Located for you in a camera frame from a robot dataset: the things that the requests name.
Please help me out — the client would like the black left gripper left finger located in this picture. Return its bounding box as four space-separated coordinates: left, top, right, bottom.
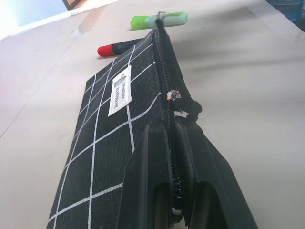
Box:
121 124 173 229

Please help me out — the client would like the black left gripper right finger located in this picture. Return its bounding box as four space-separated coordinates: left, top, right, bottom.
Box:
176 116 259 229

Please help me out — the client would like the black grid zip pouch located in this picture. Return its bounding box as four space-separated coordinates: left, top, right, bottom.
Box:
45 26 203 229

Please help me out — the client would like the red cap black marker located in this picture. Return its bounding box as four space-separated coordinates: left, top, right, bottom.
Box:
97 34 171 58

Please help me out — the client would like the green highlighter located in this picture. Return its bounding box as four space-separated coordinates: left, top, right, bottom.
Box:
130 11 189 31

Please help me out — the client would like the blue crate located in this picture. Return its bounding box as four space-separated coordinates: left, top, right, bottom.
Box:
271 0 305 22

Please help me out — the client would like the wooden framed board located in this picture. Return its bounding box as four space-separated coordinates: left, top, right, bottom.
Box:
62 0 84 11

